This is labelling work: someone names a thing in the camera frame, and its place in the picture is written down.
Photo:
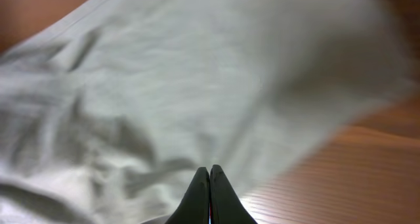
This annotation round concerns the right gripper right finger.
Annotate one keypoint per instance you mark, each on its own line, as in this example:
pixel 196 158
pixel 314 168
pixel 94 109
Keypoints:
pixel 226 207

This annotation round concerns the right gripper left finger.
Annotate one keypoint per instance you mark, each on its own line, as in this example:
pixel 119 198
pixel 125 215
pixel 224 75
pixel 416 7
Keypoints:
pixel 194 206

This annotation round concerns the khaki shorts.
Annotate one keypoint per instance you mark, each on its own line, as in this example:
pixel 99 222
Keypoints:
pixel 107 114

